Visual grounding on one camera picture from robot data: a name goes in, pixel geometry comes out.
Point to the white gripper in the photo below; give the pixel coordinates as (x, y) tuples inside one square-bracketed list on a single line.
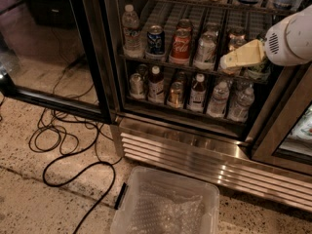
[(280, 46)]

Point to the rear green can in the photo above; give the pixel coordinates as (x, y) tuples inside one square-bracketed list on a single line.
[(261, 37)]

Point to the gold soda can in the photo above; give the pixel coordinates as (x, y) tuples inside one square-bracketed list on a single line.
[(233, 44)]

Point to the green soda can front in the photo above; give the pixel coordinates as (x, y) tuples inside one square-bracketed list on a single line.
[(260, 71)]

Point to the rear gold can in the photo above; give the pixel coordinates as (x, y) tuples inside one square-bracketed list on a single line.
[(236, 33)]

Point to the silver diet coke can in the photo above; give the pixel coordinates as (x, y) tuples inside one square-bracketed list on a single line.
[(205, 53)]

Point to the rear silver can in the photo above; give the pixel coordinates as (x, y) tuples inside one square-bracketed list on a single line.
[(212, 29)]

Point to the rear red cola can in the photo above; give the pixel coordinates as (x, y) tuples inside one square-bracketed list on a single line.
[(185, 24)]

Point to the red coca cola can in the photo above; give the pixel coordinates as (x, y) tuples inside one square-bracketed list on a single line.
[(181, 47)]

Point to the right glass fridge door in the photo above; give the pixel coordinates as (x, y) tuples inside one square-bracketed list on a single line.
[(287, 140)]

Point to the gold can bottom shelf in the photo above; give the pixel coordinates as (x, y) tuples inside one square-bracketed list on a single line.
[(175, 98)]

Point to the stainless steel display fridge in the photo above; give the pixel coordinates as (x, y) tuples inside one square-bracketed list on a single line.
[(216, 150)]

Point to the blue pepsi can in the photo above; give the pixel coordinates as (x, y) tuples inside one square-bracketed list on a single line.
[(155, 40)]

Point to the clear water bottle middle shelf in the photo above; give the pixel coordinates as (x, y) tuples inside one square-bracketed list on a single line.
[(131, 32)]

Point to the open glass fridge door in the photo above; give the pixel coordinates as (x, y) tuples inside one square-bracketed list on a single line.
[(49, 56)]

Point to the water bottle bottom right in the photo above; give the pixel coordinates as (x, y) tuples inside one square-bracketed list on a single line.
[(240, 105)]

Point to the water bottle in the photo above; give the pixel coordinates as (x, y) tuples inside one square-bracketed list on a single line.
[(240, 105), (217, 104)]

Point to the water bottle bottom left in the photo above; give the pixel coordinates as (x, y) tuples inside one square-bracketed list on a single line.
[(217, 104)]

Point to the brown juice bottle right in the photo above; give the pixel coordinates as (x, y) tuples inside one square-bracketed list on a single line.
[(197, 93)]

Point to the brown juice bottle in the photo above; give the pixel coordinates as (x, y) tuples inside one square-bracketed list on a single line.
[(156, 85), (197, 93)]

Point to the brown juice bottle left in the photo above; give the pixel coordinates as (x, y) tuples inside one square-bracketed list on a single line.
[(156, 85)]

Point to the clear plastic storage bin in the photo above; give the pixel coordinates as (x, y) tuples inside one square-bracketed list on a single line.
[(184, 186)]

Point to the bubble wrap sheet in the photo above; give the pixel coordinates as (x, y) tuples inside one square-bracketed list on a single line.
[(164, 211)]

